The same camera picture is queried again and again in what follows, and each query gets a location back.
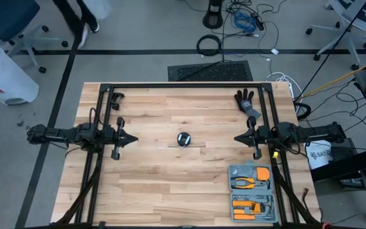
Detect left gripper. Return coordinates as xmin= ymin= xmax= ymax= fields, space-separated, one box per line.
xmin=102 ymin=116 xmax=139 ymax=161

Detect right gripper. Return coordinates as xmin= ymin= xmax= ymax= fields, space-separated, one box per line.
xmin=234 ymin=116 xmax=270 ymax=160

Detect black cord spool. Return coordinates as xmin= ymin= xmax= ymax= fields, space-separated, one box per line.
xmin=177 ymin=132 xmax=192 ymax=148

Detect white cord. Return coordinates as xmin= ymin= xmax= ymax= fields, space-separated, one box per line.
xmin=156 ymin=133 xmax=191 ymax=151

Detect black grey work glove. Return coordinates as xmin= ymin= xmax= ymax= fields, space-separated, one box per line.
xmin=233 ymin=88 xmax=262 ymax=121

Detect orange tape measure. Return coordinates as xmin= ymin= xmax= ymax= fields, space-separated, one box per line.
xmin=256 ymin=167 xmax=271 ymax=182

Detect black clamp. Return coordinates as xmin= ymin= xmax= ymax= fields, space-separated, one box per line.
xmin=110 ymin=92 xmax=126 ymax=111

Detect grey tool case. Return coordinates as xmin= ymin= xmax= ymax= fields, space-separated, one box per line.
xmin=228 ymin=160 xmax=279 ymax=223

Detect black floor mat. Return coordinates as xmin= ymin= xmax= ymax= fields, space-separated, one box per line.
xmin=166 ymin=60 xmax=254 ymax=82

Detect black side table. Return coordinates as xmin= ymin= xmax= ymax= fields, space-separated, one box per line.
xmin=309 ymin=68 xmax=366 ymax=223

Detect black power strip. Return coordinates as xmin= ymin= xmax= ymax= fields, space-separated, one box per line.
xmin=252 ymin=14 xmax=265 ymax=31

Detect thin black pole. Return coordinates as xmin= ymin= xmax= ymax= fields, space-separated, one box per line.
xmin=294 ymin=0 xmax=366 ymax=102

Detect black stand base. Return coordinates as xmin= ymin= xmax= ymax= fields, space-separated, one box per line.
xmin=201 ymin=0 xmax=224 ymax=30

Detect person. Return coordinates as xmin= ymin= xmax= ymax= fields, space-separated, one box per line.
xmin=51 ymin=0 xmax=112 ymax=50

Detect white trash bin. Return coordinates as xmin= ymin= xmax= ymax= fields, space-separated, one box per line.
xmin=0 ymin=34 xmax=40 ymax=106

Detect white grey office chair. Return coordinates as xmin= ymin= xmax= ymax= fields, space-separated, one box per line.
xmin=305 ymin=0 xmax=366 ymax=71

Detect blue office chair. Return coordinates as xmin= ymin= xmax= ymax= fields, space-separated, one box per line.
xmin=0 ymin=0 xmax=69 ymax=74

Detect orange handled pliers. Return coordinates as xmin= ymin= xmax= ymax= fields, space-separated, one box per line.
xmin=230 ymin=177 xmax=268 ymax=190

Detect white cable bundle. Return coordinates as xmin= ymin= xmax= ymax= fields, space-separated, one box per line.
xmin=265 ymin=72 xmax=298 ymax=99

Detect yellow floor cable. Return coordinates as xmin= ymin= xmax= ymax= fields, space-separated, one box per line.
xmin=302 ymin=55 xmax=366 ymax=98

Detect coiled black cable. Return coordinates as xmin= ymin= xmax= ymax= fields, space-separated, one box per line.
xmin=196 ymin=34 xmax=222 ymax=57

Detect blue cable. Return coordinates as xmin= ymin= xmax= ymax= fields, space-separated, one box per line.
xmin=233 ymin=11 xmax=257 ymax=33

